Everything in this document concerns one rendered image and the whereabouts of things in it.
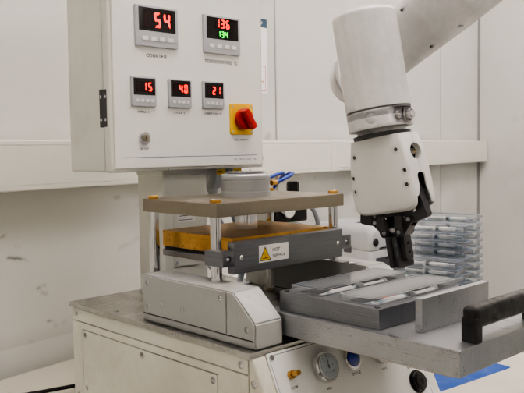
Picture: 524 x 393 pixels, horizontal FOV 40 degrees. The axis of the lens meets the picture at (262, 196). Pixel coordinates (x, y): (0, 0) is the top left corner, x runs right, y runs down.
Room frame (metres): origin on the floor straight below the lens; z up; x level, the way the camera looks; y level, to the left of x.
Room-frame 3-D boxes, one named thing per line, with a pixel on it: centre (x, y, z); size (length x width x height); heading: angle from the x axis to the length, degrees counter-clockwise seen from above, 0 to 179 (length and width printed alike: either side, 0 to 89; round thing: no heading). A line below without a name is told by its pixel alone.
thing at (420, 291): (0.93, -0.18, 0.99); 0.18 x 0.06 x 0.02; 134
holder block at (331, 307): (0.96, -0.15, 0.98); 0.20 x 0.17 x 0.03; 133
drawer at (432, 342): (0.92, -0.18, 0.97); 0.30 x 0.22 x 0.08; 43
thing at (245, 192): (1.18, 0.03, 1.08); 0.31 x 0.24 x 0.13; 133
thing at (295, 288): (0.99, -0.12, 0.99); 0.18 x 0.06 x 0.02; 134
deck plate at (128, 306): (1.17, 0.05, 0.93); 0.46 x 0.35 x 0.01; 43
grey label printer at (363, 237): (2.16, -0.29, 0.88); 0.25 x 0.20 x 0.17; 47
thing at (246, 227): (1.15, 0.02, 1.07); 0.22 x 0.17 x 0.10; 133
